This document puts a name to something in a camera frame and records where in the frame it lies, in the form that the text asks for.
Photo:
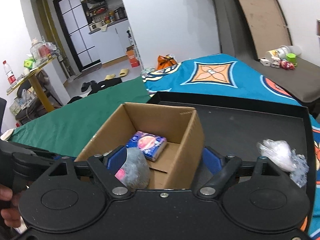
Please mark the black tray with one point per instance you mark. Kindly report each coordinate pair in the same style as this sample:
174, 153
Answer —
250, 130

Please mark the grey fluffy cloth pack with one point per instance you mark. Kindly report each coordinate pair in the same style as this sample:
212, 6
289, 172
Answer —
136, 171

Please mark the yellow table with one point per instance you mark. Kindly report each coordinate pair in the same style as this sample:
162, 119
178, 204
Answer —
41, 97

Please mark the black slipper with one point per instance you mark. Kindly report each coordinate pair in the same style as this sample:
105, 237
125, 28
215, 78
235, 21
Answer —
92, 83
85, 87

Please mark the green cube box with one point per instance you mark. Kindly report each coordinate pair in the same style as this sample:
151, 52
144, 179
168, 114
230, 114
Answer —
28, 63

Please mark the white rack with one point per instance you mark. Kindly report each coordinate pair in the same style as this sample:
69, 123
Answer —
136, 50

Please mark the grey padded bench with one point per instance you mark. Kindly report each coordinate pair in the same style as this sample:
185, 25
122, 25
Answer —
295, 85

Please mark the clear plastic bag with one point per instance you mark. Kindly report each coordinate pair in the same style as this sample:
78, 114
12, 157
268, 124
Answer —
148, 73

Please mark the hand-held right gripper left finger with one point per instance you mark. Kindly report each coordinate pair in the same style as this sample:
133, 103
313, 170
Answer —
117, 158

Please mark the person's left hand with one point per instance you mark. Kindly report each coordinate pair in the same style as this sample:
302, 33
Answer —
8, 215

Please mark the clear glass jar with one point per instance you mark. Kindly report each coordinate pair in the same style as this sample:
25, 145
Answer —
38, 51

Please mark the beige hanging cloth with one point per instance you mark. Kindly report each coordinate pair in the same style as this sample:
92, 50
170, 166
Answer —
103, 28

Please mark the grey leaning panel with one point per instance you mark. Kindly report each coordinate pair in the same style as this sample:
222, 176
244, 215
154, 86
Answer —
225, 25

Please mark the white kitchen cabinet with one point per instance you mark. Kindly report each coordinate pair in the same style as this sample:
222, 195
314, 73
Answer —
110, 45

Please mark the water bottle with red label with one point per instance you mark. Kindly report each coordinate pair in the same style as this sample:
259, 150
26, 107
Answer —
10, 75

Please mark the red toy figure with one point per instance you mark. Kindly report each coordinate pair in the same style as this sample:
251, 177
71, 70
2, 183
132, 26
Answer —
287, 65

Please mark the pink blue tissue pack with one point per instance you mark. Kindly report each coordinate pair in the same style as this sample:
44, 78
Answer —
147, 143

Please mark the black framed sliding door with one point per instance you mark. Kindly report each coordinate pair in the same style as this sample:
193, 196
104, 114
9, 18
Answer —
75, 37

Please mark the brown cardboard box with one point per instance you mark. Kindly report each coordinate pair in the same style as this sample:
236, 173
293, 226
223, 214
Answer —
185, 140

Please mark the orange bag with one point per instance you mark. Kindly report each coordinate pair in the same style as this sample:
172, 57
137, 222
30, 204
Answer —
166, 62

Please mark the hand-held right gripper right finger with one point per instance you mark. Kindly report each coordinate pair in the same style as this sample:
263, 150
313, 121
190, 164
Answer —
212, 160

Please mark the brown board with black frame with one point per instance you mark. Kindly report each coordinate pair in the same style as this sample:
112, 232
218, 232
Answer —
265, 20

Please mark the yellow slipper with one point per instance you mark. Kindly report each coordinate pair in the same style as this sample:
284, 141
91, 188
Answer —
110, 76
124, 72

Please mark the row of condiment bottles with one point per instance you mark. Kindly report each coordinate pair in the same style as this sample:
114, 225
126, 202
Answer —
107, 16

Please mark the cluttered dark chair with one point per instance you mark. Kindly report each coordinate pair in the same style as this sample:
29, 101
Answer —
27, 105

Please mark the small green box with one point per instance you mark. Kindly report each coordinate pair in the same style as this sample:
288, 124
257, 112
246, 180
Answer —
291, 58

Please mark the green cloth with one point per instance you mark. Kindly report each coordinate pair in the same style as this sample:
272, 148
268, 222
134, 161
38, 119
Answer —
75, 115

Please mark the white plastic bag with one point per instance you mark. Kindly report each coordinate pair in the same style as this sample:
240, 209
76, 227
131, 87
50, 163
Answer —
275, 152

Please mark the white charger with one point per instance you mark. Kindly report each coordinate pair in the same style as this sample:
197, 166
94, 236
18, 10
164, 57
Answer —
265, 62

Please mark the orange carton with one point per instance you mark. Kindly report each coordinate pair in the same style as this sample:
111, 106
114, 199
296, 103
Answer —
132, 58

